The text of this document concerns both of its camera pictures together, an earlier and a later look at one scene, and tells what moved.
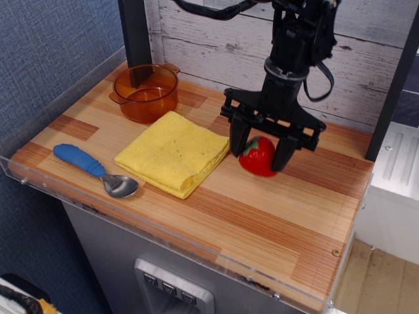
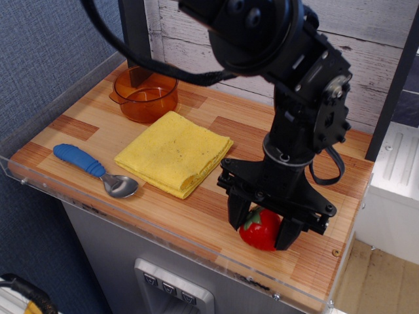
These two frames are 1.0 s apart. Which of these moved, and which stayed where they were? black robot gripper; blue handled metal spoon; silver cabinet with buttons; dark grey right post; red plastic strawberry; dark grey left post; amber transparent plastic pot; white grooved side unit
Moved: red plastic strawberry; black robot gripper
Stayed: dark grey left post; silver cabinet with buttons; blue handled metal spoon; amber transparent plastic pot; dark grey right post; white grooved side unit
